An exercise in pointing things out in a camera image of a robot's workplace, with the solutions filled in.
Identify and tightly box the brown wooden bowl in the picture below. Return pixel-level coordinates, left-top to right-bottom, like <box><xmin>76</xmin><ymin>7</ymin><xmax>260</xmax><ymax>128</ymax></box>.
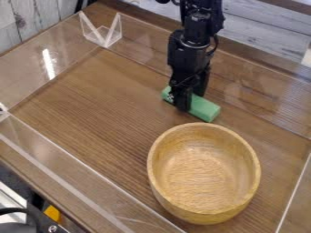
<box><xmin>146</xmin><ymin>122</ymin><xmax>261</xmax><ymax>225</ymax></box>

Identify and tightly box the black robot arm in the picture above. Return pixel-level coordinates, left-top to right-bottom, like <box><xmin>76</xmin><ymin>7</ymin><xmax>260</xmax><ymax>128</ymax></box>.
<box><xmin>156</xmin><ymin>0</ymin><xmax>224</xmax><ymax>111</ymax></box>

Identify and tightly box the black cable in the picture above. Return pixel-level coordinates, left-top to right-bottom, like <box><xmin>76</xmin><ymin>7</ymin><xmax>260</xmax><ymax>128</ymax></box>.
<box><xmin>0</xmin><ymin>207</ymin><xmax>45</xmax><ymax>233</ymax></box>

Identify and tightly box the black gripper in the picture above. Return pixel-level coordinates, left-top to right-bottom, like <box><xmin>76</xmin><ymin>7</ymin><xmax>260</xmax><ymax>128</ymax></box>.
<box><xmin>168</xmin><ymin>29</ymin><xmax>212</xmax><ymax>112</ymax></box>

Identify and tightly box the green rectangular block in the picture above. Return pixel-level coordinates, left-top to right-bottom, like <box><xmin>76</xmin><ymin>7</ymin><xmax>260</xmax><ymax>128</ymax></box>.
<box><xmin>160</xmin><ymin>85</ymin><xmax>223</xmax><ymax>124</ymax></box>

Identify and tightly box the clear acrylic corner bracket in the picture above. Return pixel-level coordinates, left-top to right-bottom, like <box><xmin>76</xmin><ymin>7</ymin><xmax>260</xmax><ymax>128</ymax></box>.
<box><xmin>77</xmin><ymin>12</ymin><xmax>122</xmax><ymax>48</ymax></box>

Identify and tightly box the clear acrylic tray wall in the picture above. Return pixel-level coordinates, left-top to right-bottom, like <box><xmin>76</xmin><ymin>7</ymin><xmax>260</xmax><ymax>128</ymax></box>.
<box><xmin>0</xmin><ymin>103</ymin><xmax>185</xmax><ymax>233</ymax></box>

